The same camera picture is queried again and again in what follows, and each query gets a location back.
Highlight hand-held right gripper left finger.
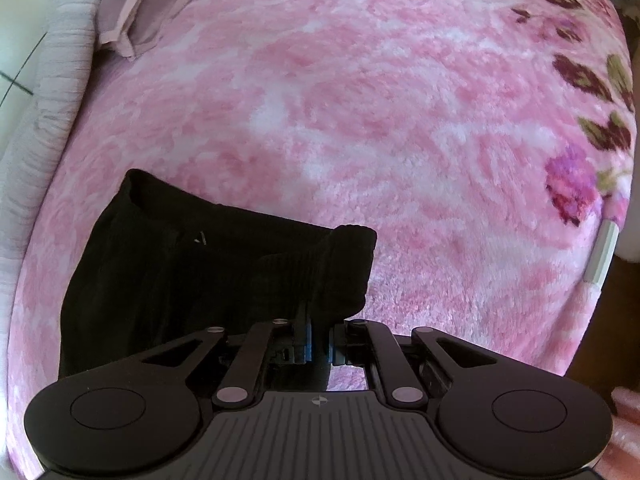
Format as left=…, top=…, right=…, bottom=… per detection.
left=141, top=303, right=314, bottom=409

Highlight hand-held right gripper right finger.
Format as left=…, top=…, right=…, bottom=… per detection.
left=327, top=318, right=497, bottom=407

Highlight black pants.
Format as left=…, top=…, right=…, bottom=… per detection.
left=57, top=168, right=378, bottom=380

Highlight pink floral blanket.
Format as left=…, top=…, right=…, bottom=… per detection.
left=2, top=0, right=632, bottom=478

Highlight white blanket label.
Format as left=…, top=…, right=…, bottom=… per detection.
left=586, top=219, right=621, bottom=286

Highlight pale ribbed bedspread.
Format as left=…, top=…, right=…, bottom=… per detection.
left=0, top=0, right=132, bottom=271

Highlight mauve folded cloth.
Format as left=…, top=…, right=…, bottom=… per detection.
left=96, top=0, right=221, bottom=62

